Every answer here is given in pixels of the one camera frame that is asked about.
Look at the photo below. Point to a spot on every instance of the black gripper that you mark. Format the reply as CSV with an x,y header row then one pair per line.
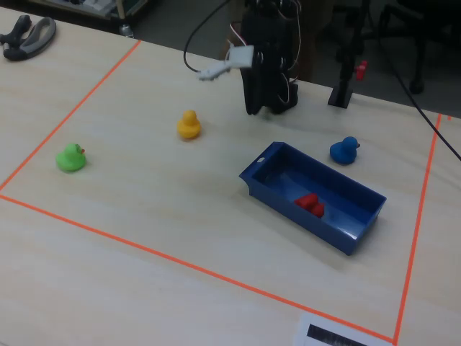
x,y
256,94

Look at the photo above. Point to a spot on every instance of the red rubber duck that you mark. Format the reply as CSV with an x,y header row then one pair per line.
x,y
308,202

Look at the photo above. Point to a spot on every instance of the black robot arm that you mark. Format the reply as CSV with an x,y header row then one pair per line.
x,y
288,97

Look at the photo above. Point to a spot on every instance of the yellow rubber duck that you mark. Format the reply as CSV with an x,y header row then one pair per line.
x,y
188,128

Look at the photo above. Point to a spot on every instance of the blue rubber duck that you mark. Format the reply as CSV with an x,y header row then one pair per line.
x,y
344,153

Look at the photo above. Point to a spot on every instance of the blue plastic box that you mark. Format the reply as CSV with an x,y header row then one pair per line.
x,y
345,218

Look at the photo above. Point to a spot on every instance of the green rubber duck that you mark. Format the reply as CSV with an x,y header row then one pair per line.
x,y
70,160

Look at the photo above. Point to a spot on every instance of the red stand knob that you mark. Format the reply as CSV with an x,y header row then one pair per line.
x,y
361,70

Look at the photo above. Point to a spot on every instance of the wooden wheeled cart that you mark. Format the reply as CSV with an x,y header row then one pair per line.
x,y
126,9

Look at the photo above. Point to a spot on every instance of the black office chair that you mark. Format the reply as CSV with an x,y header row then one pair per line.
x,y
419,47

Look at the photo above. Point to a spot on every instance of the orange tape strip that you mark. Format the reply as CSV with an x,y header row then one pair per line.
x,y
72,113
417,223
194,267

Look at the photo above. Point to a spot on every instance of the grey black spring clamp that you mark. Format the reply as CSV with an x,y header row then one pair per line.
x,y
30,45

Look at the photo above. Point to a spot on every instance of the white paper with black bar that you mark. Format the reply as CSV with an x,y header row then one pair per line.
x,y
302,331

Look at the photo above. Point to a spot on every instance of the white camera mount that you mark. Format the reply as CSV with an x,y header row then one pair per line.
x,y
239,57

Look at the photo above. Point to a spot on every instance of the black camera stand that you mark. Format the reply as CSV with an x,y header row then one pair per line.
x,y
340,95

